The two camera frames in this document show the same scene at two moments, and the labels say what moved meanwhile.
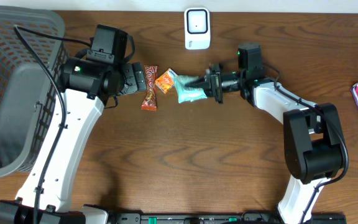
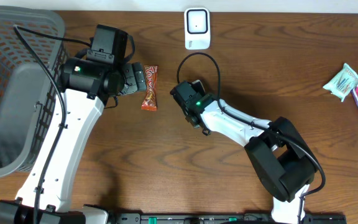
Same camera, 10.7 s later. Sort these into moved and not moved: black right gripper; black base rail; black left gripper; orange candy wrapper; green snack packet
Moved: green snack packet; black right gripper
Not moved: black base rail; black left gripper; orange candy wrapper
